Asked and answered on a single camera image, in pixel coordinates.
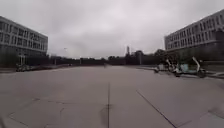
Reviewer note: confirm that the row of dark trees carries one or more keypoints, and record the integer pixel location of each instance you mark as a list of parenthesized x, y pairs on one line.
[(93, 61)]

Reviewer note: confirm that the long grey building with windows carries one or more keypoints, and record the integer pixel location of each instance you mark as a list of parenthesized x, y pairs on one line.
[(200, 38)]

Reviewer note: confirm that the group of parked scooters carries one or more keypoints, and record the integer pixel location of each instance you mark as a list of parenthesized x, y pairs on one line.
[(186, 69)]

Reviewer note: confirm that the grey concrete paved plaza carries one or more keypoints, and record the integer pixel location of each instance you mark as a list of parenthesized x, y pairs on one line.
[(110, 90)]

